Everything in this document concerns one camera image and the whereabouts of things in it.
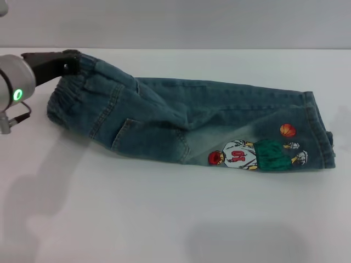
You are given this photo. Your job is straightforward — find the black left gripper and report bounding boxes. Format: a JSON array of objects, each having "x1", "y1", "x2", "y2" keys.
[{"x1": 21, "y1": 49, "x2": 81, "y2": 88}]

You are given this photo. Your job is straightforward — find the blue denim shorts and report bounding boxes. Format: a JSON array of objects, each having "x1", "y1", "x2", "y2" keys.
[{"x1": 46, "y1": 53, "x2": 336, "y2": 174}]

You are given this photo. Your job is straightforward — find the black wrist connector cable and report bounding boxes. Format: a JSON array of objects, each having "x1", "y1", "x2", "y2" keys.
[{"x1": 8, "y1": 101, "x2": 32, "y2": 124}]

